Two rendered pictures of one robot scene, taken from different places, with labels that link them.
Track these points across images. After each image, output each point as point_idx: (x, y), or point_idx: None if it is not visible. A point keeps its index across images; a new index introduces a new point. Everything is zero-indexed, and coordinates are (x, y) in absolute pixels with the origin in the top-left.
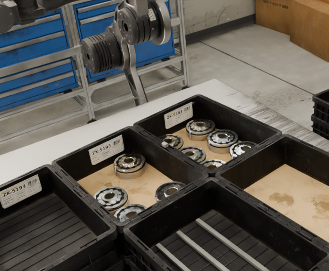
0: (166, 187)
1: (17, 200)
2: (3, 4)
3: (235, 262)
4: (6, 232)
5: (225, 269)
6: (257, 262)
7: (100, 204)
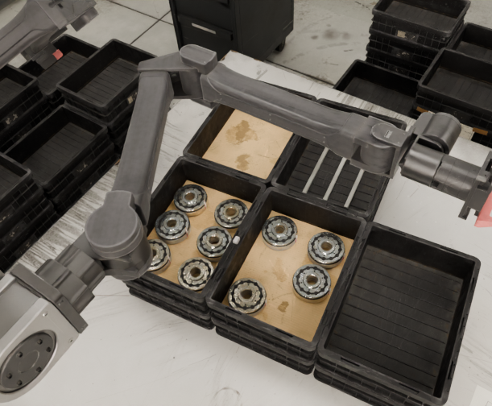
0: (274, 238)
1: None
2: (436, 115)
3: (325, 170)
4: (399, 367)
5: (339, 169)
6: (322, 155)
7: (350, 250)
